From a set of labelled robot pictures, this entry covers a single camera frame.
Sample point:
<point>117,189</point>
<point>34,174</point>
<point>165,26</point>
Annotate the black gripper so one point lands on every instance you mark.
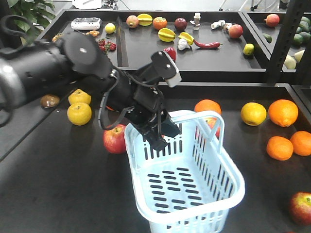
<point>150,117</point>

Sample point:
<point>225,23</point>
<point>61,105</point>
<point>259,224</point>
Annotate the light blue plastic basket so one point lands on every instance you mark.
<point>190,185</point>

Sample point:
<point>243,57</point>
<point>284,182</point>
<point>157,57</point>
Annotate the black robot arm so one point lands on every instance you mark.
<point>34,69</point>

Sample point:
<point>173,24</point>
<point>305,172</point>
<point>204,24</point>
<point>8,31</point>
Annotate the red apple far left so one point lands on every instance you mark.
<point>114,141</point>

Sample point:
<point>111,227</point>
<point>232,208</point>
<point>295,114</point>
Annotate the red apple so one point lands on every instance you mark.
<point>114,141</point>
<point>300,208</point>
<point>211,123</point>

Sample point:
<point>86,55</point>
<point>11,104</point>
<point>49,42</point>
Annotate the red apple middle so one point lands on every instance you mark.
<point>211,123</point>

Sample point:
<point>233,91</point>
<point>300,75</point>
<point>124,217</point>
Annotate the large orange grapefruit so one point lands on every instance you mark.
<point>208,105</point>

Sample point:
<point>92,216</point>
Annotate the dark red bell pepper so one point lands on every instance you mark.
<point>171,52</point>

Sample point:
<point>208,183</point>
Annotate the yellow pear-apple front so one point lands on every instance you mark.
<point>79,113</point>

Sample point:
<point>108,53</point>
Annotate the yellow pear-apple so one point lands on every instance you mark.
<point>79,113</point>
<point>79,96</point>

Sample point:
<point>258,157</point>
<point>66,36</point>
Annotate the yellow round citrus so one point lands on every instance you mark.
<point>253,114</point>

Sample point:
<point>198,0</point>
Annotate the white garlic bulb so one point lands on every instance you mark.
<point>182,44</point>

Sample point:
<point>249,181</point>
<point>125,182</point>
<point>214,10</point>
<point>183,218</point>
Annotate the yellow pear-apple rear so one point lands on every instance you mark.
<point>79,96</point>

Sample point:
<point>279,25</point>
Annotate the yellow starfruit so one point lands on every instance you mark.
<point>166,35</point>

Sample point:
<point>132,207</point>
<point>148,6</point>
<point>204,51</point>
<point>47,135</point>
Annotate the red chili pepper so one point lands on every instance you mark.
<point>207,46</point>

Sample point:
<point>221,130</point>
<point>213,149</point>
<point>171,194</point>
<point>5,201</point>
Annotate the black wooden produce stand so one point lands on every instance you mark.
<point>56,177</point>

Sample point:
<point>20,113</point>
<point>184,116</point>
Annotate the small orange left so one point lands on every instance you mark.
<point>279,148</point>

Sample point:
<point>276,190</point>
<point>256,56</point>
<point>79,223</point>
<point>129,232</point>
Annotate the small orange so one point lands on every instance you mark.
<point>301,141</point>
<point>279,148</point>

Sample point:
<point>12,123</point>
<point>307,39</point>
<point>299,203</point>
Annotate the brown mushroom cap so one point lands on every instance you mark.
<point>49,101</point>

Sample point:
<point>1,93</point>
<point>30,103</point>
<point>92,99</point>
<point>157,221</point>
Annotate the bright orange knobbed orange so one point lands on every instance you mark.
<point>283,113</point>

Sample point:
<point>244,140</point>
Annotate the small orange right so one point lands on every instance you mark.
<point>301,141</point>

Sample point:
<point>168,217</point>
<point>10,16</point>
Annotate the red apple front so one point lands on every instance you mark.
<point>300,208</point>

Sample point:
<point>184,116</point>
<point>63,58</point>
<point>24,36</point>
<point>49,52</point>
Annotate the green potted plant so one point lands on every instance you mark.
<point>39,12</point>

